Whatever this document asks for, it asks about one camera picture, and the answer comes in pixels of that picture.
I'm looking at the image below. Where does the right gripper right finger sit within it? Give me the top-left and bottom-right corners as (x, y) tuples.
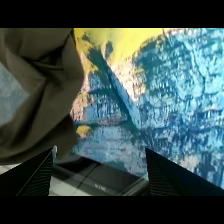
(145, 147), (224, 197)

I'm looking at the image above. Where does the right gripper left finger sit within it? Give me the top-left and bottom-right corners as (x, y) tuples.
(0, 147), (55, 197)

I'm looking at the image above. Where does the brown garment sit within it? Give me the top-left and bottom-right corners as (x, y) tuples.
(0, 28), (86, 166)

